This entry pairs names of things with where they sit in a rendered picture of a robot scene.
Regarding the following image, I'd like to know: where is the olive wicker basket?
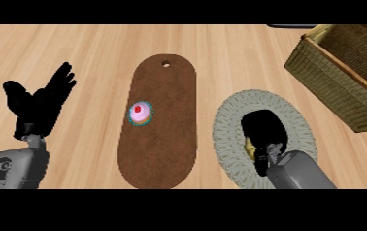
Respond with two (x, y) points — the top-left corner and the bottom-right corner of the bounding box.
(282, 24), (367, 134)

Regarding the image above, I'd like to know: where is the grey round woven placemat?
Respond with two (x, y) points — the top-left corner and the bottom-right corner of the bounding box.
(211, 89), (319, 190)

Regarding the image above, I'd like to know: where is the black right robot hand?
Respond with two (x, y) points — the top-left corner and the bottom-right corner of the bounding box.
(239, 109), (290, 178)

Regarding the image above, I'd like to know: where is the brown wooden cutting board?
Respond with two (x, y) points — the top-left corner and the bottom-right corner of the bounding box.
(115, 53), (198, 190)

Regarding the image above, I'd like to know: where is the yellow squash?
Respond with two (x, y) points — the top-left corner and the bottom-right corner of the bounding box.
(244, 137), (257, 161)

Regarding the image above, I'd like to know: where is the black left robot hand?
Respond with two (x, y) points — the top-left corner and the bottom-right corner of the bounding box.
(1, 61), (78, 142)

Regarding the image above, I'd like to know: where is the pink frosted cupcake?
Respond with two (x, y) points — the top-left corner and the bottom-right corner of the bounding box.
(125, 101), (155, 127)

